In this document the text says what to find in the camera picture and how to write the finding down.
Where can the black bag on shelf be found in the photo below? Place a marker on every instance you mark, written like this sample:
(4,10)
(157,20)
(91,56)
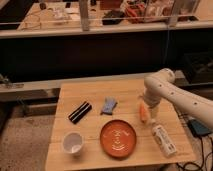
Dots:
(112,17)

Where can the orange ceramic plate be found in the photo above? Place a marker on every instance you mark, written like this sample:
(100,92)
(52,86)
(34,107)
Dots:
(118,139)

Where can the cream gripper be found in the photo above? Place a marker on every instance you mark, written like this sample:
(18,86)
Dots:
(153,112)

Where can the black power box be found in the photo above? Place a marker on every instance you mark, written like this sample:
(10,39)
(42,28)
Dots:
(197,129)

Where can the metal post left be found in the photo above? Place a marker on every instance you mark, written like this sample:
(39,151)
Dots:
(84,15)

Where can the metal post right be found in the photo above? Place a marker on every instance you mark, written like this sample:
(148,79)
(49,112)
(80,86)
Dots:
(173,19)

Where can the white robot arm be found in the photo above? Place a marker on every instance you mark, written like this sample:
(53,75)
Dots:
(161,85)

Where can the orange pepper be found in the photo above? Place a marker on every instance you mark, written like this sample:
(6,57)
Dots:
(143,113)

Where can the black rectangular block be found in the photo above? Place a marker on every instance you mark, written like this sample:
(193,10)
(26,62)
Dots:
(80,112)

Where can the orange tool on shelf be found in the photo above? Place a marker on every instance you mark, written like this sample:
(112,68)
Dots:
(135,13)

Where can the metal post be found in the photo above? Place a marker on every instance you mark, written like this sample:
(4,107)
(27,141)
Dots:
(84,15)
(173,19)

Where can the blue cloth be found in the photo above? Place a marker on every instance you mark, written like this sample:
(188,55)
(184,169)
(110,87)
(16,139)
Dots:
(109,105)

